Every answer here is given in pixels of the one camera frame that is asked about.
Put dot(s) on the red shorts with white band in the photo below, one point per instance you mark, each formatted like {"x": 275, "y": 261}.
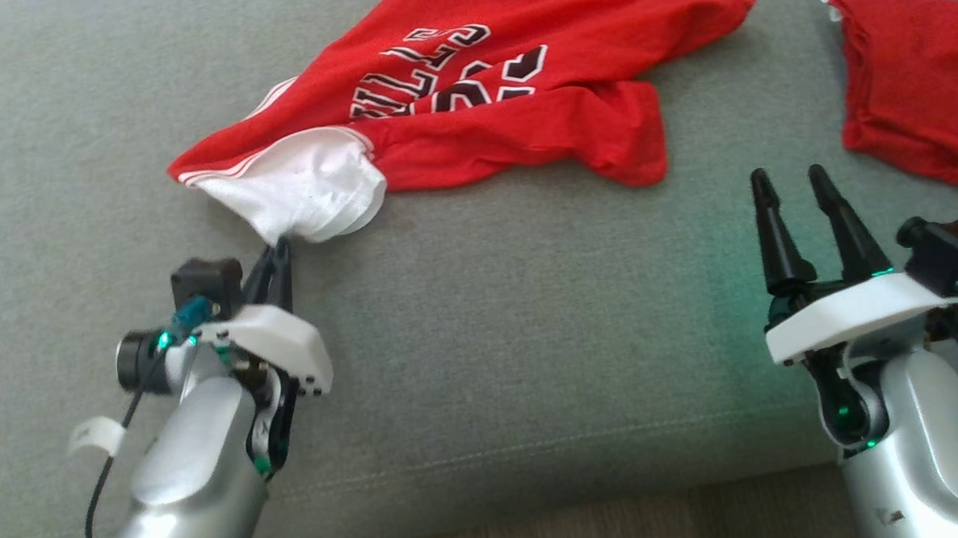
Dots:
{"x": 915, "y": 80}

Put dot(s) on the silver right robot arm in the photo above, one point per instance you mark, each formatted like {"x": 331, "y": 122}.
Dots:
{"x": 931, "y": 443}

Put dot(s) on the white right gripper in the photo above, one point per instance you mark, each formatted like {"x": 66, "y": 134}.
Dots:
{"x": 845, "y": 314}

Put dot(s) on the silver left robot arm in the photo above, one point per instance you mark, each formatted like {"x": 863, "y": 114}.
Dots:
{"x": 197, "y": 475}

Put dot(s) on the red and white basketball jersey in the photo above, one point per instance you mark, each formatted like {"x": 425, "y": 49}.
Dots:
{"x": 481, "y": 131}

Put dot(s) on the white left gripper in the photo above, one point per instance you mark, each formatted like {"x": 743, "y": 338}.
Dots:
{"x": 280, "y": 342}

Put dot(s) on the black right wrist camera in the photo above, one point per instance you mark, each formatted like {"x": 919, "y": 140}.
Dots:
{"x": 947, "y": 252}

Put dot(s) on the grey fabric sofa seat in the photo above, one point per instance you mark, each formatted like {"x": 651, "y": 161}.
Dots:
{"x": 490, "y": 341}

